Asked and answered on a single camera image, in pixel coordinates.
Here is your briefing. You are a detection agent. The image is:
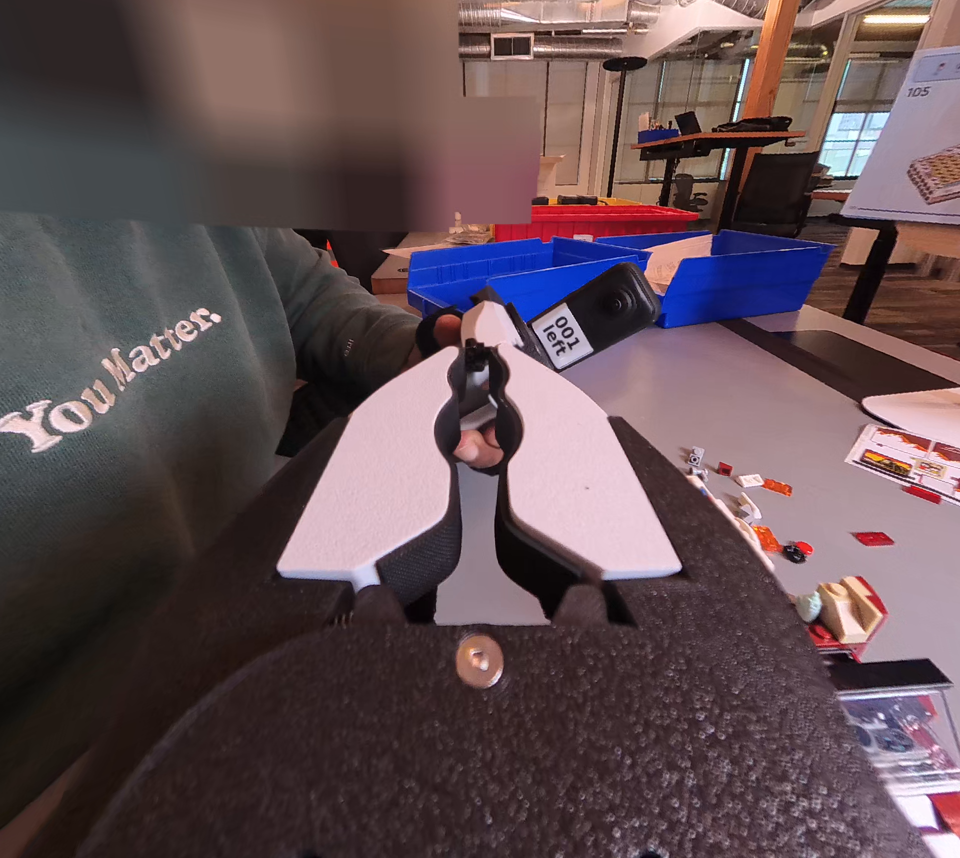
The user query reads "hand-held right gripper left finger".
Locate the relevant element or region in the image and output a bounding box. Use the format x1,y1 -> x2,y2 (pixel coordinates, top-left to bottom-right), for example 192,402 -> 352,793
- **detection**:
276,346 -> 462,623

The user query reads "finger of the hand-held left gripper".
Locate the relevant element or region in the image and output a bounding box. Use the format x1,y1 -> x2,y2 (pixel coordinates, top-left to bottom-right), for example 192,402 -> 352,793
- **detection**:
459,300 -> 528,349

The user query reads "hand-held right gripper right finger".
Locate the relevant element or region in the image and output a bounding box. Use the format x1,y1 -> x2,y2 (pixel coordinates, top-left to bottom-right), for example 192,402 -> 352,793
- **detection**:
491,346 -> 682,622

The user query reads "tan white red brick vehicle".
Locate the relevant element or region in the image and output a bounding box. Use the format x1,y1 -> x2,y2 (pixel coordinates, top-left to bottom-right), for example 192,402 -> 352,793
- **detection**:
686,475 -> 960,840

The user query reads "person's left forearm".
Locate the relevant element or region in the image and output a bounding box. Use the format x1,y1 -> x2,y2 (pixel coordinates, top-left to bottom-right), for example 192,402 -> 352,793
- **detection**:
255,228 -> 421,387

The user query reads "grey desk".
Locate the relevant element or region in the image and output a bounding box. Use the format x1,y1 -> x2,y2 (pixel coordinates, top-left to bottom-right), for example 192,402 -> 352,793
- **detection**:
435,306 -> 960,858

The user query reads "wooden standing desk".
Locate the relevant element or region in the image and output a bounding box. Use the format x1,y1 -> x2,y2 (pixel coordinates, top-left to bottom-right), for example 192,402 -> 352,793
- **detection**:
632,129 -> 808,229

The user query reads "person's left hand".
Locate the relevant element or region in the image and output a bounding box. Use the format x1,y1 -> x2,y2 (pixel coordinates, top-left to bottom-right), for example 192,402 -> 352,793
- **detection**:
429,310 -> 505,471

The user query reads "red plastic storage bin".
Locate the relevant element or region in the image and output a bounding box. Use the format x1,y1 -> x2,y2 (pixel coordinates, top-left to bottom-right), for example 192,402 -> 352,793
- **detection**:
493,202 -> 700,244

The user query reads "black office chair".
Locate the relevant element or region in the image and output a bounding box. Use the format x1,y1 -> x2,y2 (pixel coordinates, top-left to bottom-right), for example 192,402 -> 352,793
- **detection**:
729,150 -> 823,238

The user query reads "black floor lamp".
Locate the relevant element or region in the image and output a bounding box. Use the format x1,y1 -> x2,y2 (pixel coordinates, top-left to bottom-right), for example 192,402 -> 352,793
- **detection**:
603,54 -> 649,199

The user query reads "person in green sweatshirt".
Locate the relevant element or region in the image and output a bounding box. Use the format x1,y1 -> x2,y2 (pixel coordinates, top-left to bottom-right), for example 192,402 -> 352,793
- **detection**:
0,211 -> 421,822

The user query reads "printed sticker sheet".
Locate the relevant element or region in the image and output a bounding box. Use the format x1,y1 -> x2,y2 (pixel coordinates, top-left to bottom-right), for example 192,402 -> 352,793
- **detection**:
844,423 -> 960,507

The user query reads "white booklet stand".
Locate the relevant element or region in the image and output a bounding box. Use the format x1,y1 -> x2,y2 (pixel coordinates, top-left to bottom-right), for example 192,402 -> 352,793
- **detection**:
861,387 -> 960,452

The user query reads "brick instruction booklet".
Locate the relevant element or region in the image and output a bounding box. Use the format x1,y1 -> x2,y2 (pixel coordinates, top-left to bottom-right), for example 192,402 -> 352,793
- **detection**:
840,46 -> 960,226

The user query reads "wooden post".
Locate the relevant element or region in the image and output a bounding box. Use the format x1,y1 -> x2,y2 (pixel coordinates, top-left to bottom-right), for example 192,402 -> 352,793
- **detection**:
738,0 -> 828,124

